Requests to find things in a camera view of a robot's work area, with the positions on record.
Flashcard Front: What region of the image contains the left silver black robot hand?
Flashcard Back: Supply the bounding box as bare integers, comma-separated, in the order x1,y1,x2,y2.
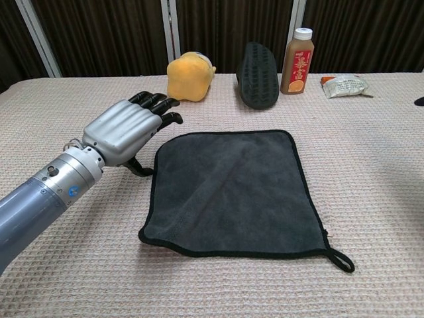
81,91,184,176

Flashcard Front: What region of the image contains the grey and red cloth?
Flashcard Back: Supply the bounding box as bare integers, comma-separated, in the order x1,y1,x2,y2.
138,129,355,274

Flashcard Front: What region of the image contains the yellow plush toy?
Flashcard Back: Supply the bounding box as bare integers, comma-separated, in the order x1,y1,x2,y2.
166,51,217,102

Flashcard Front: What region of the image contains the orange white snack packet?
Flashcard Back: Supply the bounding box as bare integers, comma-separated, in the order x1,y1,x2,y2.
319,73,374,99

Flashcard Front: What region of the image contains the dark pleated curtain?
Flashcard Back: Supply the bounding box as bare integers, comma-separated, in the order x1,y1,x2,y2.
0,0,424,93

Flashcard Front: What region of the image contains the brown juice bottle white cap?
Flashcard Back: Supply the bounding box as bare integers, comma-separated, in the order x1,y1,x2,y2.
280,27,315,96

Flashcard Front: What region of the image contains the pink woven tablecloth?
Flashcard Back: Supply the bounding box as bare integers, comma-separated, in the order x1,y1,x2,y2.
0,71,424,318

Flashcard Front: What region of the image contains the black rubber slipper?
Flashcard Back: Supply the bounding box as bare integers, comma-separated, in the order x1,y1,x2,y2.
235,41,278,109

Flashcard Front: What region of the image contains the white metal frame post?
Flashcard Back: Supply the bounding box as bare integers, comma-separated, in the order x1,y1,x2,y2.
15,0,63,79
290,0,307,32
160,0,182,64

